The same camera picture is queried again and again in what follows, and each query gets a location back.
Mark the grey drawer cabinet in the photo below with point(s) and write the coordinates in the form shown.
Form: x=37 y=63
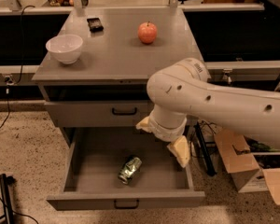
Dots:
x=114 y=64

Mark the white bowl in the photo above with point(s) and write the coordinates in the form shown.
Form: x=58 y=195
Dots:
x=65 y=48

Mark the green bag in box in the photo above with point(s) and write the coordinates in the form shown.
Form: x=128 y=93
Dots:
x=260 y=147

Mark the black bar beside cabinet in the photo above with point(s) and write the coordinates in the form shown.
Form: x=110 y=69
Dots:
x=210 y=170

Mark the crushed green soda can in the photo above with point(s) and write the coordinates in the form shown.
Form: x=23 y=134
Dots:
x=128 y=169

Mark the closed grey upper drawer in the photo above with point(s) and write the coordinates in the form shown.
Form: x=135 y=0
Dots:
x=98 y=113

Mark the brown cardboard box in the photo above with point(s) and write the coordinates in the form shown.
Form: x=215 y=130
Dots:
x=241 y=164

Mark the open grey middle drawer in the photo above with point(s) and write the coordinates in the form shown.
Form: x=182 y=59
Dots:
x=96 y=156

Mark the small black box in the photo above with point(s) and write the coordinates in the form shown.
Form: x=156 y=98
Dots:
x=95 y=25

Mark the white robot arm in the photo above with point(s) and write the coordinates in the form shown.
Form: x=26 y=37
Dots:
x=182 y=90

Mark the red apple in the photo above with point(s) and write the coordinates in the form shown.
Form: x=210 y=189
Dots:
x=147 y=32

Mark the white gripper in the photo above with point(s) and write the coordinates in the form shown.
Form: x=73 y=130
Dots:
x=166 y=132

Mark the black stand on floor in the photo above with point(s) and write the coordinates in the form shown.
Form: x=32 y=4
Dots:
x=8 y=215

